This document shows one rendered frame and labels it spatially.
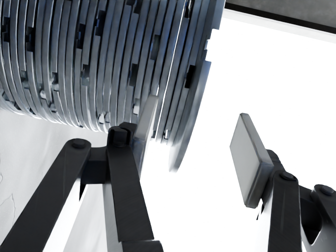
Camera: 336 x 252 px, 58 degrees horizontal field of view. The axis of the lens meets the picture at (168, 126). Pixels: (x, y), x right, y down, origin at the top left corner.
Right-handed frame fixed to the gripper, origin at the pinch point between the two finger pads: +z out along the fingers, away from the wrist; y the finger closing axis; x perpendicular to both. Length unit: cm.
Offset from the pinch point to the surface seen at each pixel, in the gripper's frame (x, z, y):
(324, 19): 4, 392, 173
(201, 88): 1.2, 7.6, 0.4
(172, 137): -8.9, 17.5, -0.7
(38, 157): -28, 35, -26
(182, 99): -2.6, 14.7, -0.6
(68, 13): 4.1, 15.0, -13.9
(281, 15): -1, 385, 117
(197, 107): -0.5, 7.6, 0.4
